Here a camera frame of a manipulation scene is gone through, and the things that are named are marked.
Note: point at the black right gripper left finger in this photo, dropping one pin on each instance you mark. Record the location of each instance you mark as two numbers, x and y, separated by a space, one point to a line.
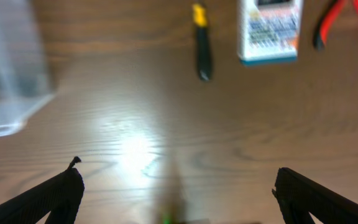
57 198

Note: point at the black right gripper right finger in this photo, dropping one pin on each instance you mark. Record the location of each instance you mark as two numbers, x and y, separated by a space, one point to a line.
300 199

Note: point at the clear plastic container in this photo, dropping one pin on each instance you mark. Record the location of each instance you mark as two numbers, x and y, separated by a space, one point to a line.
25 82

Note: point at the blue white screwdriver box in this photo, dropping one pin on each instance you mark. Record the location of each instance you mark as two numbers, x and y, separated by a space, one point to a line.
268 31

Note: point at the screwdriver yellow collar black handle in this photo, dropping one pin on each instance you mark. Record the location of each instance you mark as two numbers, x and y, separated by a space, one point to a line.
204 61

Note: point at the red handled pliers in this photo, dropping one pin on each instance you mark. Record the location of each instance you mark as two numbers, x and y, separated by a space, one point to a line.
328 18

